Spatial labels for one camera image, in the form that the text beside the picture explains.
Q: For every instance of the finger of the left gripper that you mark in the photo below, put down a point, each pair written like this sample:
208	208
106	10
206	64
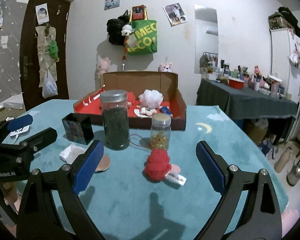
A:
40	140
19	123

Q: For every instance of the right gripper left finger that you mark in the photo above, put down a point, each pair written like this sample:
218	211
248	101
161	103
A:
38	216

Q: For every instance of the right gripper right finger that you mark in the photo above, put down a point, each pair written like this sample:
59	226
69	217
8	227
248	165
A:
260	217

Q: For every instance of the white wipe packet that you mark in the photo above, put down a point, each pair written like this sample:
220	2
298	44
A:
69	154

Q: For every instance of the beige round powder puff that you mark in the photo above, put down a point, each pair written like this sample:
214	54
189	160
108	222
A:
104	164

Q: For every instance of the orange-red mesh pouf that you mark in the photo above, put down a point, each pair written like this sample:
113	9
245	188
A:
131	99

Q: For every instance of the red knitted plush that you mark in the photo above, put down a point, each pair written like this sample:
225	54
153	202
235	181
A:
158	166

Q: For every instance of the white mesh pouf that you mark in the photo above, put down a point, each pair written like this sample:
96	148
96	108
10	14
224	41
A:
151	99

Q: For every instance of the white furry star plush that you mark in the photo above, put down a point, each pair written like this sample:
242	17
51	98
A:
145	112

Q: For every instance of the person's left hand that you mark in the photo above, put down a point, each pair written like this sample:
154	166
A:
10	193

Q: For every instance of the white power bank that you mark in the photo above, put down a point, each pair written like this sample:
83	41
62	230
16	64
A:
20	132

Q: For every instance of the colourful beauty cream box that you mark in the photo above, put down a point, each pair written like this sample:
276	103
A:
78	128

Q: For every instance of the white plastic bag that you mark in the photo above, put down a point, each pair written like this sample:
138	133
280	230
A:
49	87

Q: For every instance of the large glass jar dark contents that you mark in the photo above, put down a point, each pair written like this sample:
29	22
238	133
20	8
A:
114	108

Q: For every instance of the green plush on door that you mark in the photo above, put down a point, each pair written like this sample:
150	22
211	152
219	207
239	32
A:
53	50

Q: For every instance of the teal plush table cover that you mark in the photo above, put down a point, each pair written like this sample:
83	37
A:
124	204

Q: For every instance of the dark tablecloth side table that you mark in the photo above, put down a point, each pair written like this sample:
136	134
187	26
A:
244	103

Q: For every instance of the small glass jar gold contents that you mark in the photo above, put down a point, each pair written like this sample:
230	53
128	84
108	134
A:
160	131

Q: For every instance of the dark wooden door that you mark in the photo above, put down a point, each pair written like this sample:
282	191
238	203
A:
44	21

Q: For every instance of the black hanging bag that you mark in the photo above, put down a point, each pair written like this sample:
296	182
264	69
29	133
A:
114	28

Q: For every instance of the red bowl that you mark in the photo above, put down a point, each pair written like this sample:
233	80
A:
235	83

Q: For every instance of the small panda plush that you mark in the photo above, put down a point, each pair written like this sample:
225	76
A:
127	30

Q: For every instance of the green tote bag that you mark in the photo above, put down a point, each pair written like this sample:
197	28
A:
144	40

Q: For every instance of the white refrigerator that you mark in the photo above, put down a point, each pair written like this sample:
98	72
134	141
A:
286	61

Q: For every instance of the pink plush on wall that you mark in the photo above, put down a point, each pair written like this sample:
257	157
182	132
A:
102	65

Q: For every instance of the blue poster on wall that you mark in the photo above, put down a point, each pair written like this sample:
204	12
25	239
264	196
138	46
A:
110	4

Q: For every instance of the wall mirror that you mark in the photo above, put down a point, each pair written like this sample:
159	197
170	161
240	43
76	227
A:
207	41

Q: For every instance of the photo poster on wall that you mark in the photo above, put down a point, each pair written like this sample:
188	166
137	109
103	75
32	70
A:
175	14

